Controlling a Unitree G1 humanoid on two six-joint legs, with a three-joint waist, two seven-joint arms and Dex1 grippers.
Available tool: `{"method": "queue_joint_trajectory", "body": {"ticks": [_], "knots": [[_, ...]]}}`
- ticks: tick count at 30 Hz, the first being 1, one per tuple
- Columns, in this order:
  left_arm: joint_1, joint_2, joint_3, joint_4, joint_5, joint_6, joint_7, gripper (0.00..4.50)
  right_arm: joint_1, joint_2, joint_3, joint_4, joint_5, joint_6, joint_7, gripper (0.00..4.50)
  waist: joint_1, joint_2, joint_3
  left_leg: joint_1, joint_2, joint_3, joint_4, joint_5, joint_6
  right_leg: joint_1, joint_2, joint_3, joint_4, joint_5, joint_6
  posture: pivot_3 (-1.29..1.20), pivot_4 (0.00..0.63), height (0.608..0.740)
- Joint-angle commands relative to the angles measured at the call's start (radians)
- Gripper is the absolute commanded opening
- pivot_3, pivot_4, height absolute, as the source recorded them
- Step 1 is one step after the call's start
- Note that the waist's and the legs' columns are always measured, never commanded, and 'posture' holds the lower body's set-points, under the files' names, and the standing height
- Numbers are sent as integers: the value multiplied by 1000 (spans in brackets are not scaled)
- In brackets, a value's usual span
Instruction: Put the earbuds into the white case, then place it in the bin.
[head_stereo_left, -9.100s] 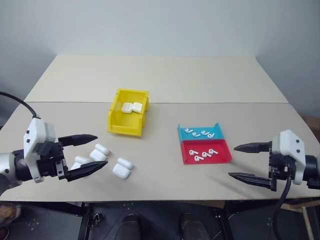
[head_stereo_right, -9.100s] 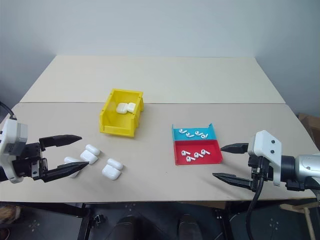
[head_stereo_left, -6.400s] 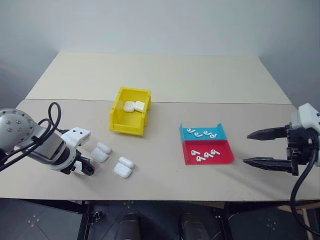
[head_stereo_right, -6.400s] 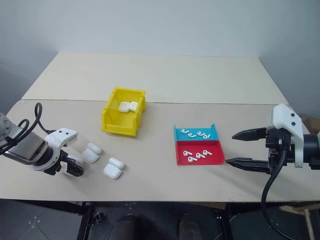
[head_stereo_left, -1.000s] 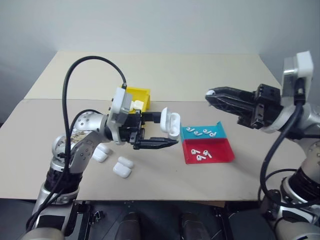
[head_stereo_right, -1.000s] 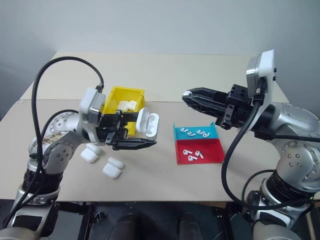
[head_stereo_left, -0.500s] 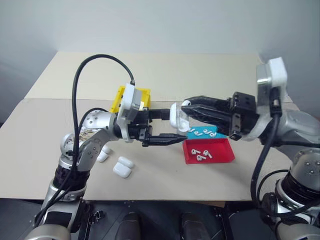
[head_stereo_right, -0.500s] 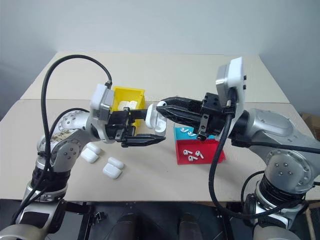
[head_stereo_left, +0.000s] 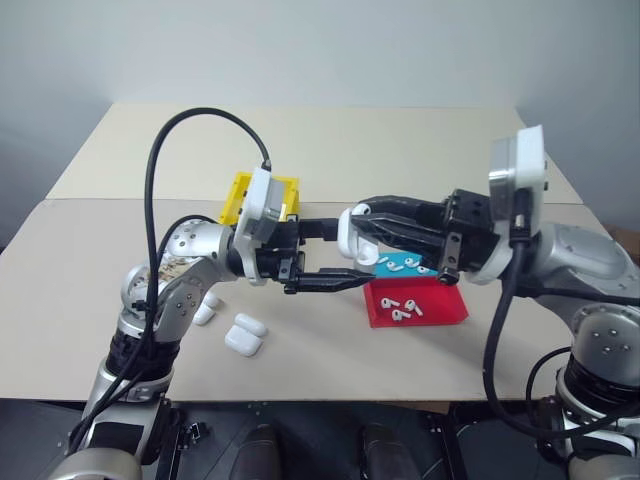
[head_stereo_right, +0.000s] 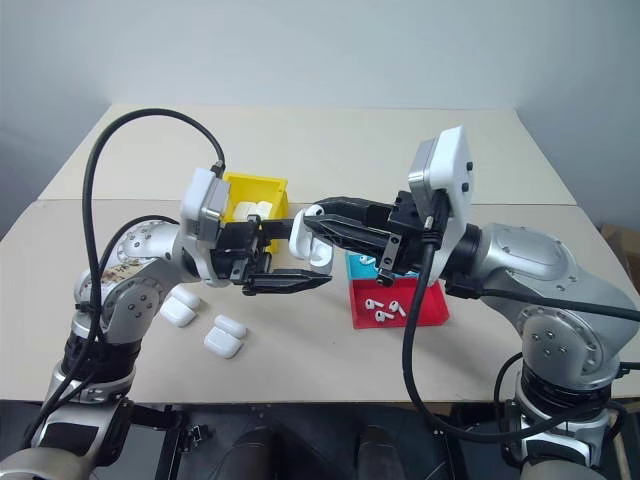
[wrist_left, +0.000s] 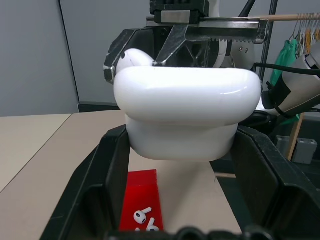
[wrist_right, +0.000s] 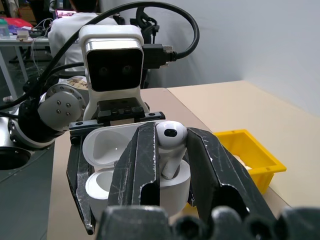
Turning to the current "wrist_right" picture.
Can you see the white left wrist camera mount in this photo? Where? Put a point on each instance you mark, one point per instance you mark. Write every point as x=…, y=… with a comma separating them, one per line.
x=112, y=32

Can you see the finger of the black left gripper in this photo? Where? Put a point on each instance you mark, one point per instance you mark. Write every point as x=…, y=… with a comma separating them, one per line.
x=80, y=180
x=192, y=198

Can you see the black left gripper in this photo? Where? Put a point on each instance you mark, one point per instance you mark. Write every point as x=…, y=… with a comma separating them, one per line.
x=120, y=110

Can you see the person in white shirt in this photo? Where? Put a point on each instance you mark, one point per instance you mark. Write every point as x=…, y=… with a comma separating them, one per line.
x=65, y=32

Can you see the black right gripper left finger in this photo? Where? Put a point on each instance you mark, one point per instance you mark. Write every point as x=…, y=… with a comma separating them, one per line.
x=136, y=165

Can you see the white cluttered desk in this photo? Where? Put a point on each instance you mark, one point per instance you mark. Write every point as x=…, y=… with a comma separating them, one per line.
x=15, y=43

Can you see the white earbud charging case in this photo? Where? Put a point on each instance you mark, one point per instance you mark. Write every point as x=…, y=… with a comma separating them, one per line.
x=105, y=150

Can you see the laptop with pink screen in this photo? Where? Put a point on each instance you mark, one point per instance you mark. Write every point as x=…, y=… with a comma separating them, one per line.
x=65, y=13

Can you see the small white rounded object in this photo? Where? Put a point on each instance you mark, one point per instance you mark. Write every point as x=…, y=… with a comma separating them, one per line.
x=243, y=162

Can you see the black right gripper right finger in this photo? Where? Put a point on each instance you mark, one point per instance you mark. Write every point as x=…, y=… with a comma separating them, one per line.
x=215, y=165

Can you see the white earbud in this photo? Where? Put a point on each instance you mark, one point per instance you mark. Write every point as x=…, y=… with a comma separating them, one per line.
x=172, y=141

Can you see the yellow plastic bin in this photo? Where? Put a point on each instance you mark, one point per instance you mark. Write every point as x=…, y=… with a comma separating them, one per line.
x=262, y=175

